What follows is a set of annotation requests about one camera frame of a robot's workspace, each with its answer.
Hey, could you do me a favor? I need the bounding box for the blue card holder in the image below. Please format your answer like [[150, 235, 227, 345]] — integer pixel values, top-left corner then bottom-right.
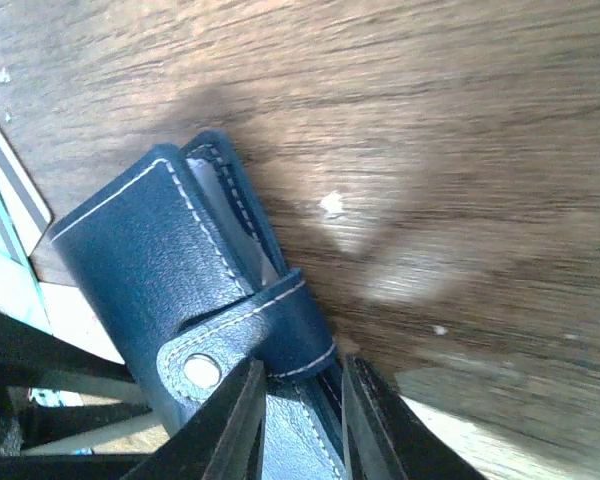
[[51, 130, 346, 479]]

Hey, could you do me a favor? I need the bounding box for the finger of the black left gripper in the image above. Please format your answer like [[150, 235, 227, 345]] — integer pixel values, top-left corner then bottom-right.
[[0, 313, 155, 479]]

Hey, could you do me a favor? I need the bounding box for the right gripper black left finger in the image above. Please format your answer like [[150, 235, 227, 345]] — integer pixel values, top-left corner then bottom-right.
[[124, 359, 266, 480]]

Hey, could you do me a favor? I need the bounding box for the white card black stripe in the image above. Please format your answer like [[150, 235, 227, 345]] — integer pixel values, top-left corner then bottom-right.
[[0, 128, 52, 256]]

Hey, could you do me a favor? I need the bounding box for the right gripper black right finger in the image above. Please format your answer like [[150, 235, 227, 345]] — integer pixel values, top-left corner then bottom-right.
[[342, 355, 484, 480]]

